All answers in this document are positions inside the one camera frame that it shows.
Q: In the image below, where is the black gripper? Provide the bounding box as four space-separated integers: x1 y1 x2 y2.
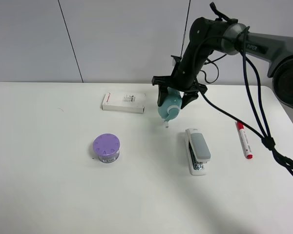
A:
151 55 208 109

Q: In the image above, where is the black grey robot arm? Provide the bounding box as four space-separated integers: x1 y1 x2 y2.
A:
152 17 293 109

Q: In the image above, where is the white grey stapler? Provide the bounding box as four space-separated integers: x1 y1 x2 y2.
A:
185 128 211 176

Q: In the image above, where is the white cardboard box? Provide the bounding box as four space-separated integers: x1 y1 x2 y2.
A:
102 92 146 114

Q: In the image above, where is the red white marker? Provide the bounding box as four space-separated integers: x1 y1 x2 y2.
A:
236 122 253 159

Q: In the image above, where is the purple lidded jar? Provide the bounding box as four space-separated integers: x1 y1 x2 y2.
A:
92 134 120 163

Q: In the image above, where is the black cable bundle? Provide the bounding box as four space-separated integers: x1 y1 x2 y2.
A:
194 2 293 188

